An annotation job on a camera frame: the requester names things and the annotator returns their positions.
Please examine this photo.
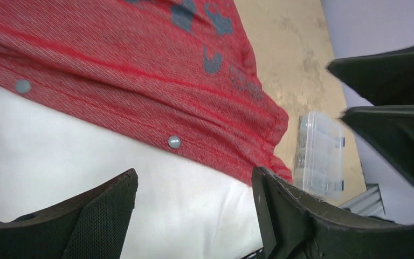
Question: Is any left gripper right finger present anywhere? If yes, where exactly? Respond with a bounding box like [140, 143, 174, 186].
[251, 167, 414, 259]

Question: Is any clear plastic compartment box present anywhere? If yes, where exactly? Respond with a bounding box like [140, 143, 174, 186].
[293, 111, 345, 200]

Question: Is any red pillowcase with grey print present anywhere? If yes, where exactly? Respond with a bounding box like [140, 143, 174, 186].
[0, 1, 292, 183]

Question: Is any white pillow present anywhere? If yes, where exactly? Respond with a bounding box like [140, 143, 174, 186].
[0, 87, 262, 258]

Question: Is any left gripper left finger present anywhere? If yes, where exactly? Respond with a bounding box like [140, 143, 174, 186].
[0, 169, 138, 258]

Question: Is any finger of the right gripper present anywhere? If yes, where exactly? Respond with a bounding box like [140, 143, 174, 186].
[341, 105, 414, 187]
[327, 46, 414, 106]

